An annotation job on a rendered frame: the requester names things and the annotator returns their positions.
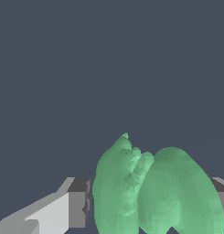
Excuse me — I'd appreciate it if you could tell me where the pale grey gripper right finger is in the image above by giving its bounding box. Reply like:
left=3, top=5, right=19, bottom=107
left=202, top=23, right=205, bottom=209
left=209, top=176, right=224, bottom=218

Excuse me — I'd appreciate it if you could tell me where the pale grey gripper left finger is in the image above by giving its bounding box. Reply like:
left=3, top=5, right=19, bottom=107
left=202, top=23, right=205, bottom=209
left=0, top=176, right=93, bottom=234

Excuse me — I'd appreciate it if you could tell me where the green lumpy object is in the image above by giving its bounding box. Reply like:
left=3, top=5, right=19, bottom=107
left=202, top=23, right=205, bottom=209
left=91, top=132, right=224, bottom=234

